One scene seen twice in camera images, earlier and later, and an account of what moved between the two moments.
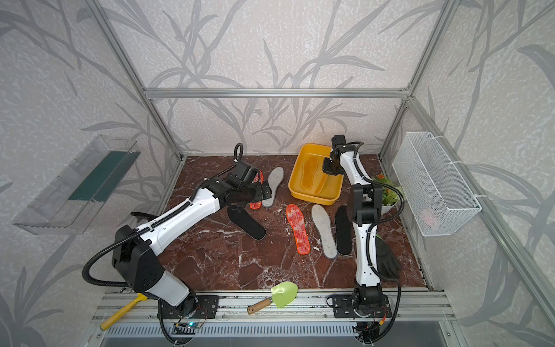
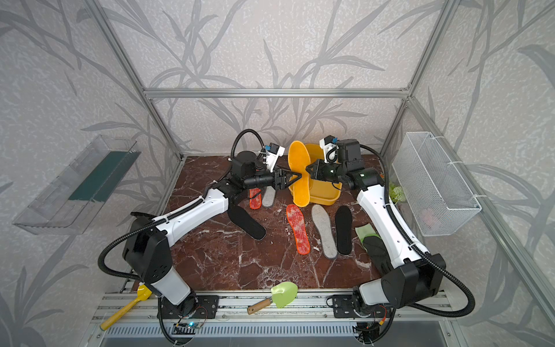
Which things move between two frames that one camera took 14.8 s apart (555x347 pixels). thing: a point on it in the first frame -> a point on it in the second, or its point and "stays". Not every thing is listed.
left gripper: [260, 194] -> [277, 176]
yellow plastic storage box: [308, 181] stays
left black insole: [241, 217] stays
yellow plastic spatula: [110, 320] stays
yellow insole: [327, 186] -> [299, 159]
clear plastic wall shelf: [67, 206] stays
